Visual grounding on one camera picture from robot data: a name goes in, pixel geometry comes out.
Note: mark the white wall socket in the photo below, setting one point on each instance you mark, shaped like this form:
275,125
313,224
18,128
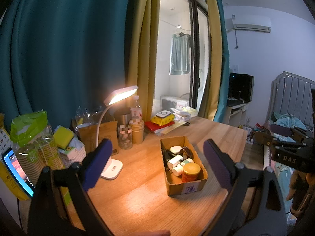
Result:
236,68

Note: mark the orange tin with gold lid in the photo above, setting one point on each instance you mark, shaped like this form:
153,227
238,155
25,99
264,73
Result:
191,169

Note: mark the hanging grey-green clothes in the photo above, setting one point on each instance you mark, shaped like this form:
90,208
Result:
179,54

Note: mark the person's right forearm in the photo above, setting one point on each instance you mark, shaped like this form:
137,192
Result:
299,189

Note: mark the clear plastic bag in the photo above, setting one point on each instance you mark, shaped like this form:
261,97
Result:
75,142

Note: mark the white desk lamp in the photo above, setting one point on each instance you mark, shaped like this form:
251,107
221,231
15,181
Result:
114,168

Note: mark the brown cardboard box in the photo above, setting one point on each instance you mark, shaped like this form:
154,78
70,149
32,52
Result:
187,189

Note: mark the black sliding door frame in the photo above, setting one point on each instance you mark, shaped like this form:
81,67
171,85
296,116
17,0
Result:
194,54

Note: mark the white microwave oven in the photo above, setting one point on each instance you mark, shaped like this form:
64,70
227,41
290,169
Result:
169,102

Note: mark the stack of kraft paper cups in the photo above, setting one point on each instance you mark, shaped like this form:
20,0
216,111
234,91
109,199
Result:
137,135

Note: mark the floral drinking glass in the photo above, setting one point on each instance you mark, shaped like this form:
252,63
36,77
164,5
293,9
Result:
125,140

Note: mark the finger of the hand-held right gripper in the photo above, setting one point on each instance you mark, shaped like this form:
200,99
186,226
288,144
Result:
283,130
288,142

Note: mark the smartphone with lit screen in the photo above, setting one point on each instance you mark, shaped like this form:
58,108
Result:
17,172

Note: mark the white earbuds case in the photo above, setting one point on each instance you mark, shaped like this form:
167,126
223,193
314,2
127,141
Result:
176,150

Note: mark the kraft cardboard lamp box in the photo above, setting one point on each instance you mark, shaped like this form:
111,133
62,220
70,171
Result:
108,130

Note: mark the white woven plastic basket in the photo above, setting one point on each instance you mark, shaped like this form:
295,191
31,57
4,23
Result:
73,158

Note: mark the stack of papers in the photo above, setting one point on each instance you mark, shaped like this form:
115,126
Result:
172,128

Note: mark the teal blanket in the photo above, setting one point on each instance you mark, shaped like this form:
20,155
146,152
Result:
288,121

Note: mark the grey padded headboard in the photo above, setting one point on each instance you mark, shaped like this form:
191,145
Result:
295,95

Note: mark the black monitor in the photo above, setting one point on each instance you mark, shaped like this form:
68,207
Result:
241,86

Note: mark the yellow packet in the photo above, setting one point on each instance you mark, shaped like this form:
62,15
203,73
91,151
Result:
163,121

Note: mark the stainless steel mug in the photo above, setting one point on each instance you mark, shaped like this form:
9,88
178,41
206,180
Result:
121,118

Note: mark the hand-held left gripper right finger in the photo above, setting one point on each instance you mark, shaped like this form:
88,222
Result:
217,164

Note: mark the white teal-label medicine bottle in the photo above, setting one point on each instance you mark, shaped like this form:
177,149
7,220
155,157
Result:
177,170

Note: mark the white air conditioner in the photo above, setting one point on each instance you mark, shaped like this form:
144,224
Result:
251,22

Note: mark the white plug charger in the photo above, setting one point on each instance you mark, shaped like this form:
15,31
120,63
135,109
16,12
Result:
175,161

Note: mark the clear plastic water bottle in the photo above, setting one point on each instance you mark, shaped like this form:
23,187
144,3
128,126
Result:
136,113

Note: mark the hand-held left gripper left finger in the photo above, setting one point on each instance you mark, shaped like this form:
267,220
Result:
98,162

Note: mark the clear plastic packaging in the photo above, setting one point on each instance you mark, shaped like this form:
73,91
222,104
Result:
86,115

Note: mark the green bag of paper cups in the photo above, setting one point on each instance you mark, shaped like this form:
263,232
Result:
29,125

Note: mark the pale yellow tissue pack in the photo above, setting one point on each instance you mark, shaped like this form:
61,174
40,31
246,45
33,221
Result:
190,111

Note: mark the yellow package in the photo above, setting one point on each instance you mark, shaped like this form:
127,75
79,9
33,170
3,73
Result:
3,137

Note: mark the white computer desk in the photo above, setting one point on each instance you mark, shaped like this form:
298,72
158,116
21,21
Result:
236,110

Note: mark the yellow sponge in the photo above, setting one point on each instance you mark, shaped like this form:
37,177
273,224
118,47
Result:
63,136

